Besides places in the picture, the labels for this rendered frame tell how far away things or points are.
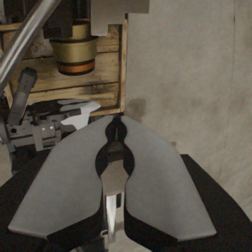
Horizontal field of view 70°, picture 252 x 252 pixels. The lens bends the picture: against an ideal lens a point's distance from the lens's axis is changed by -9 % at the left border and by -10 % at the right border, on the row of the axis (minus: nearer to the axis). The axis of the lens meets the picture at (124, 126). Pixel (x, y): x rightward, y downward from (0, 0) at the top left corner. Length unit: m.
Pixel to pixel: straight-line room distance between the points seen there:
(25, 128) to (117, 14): 0.28
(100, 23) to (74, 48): 0.06
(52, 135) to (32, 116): 0.06
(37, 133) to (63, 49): 0.17
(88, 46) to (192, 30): 1.61
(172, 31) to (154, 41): 0.19
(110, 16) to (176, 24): 1.45
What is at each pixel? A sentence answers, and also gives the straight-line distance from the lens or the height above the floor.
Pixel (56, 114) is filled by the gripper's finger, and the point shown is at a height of 1.12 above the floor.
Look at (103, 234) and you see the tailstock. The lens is 1.16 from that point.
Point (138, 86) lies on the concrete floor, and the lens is 1.74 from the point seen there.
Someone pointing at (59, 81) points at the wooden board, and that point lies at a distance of 0.61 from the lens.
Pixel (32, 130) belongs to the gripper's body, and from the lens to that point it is 0.41.
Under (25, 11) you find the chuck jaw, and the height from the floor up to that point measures 1.19.
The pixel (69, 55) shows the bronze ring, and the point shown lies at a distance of 0.36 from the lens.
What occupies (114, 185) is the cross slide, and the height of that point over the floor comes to 0.97.
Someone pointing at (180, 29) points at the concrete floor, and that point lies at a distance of 1.84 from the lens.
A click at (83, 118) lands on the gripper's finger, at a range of 0.43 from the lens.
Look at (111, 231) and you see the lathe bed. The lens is 1.31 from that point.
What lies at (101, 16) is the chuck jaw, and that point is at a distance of 0.37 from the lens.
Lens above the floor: 1.47
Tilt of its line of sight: 52 degrees down
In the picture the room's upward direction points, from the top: 143 degrees clockwise
